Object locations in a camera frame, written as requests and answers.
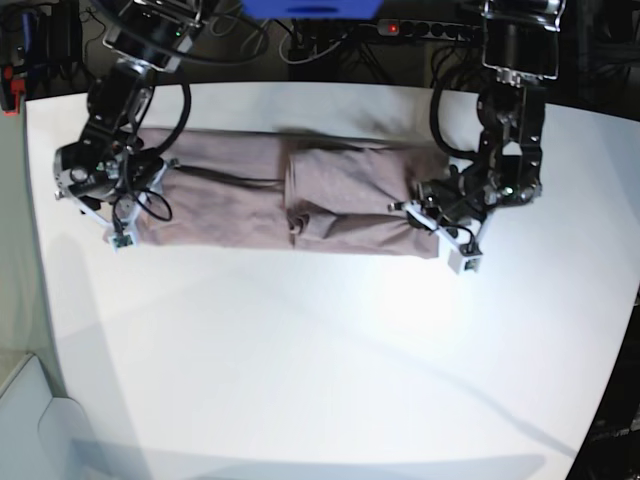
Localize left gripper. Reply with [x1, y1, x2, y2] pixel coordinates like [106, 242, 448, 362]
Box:
[388, 164, 542, 250]

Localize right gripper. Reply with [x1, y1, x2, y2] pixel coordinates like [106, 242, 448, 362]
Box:
[53, 143, 176, 238]

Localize mauve pink t-shirt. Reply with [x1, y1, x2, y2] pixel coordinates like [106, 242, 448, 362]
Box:
[136, 130, 448, 259]

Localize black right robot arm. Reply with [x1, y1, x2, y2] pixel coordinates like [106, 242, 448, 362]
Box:
[53, 1, 269, 249]

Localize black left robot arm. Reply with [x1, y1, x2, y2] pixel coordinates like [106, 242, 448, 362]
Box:
[393, 1, 566, 260]

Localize red black clamp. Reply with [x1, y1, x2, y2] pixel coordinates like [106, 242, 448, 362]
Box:
[0, 64, 26, 116]

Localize black power strip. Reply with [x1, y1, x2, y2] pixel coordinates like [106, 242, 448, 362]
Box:
[376, 19, 483, 43]

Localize blue box at top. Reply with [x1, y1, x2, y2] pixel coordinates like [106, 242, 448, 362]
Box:
[242, 0, 383, 20]

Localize white bin corner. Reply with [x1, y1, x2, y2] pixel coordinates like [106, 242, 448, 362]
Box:
[1, 355, 92, 480]

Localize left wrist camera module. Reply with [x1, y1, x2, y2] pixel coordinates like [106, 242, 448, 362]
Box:
[447, 248, 483, 275]

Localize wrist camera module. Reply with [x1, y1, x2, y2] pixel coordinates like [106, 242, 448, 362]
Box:
[447, 248, 483, 275]
[107, 231, 137, 252]

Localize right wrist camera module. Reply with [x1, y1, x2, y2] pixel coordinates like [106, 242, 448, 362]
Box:
[107, 231, 137, 252]

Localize white grey cables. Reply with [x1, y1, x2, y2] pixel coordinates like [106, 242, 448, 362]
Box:
[209, 9, 346, 65]

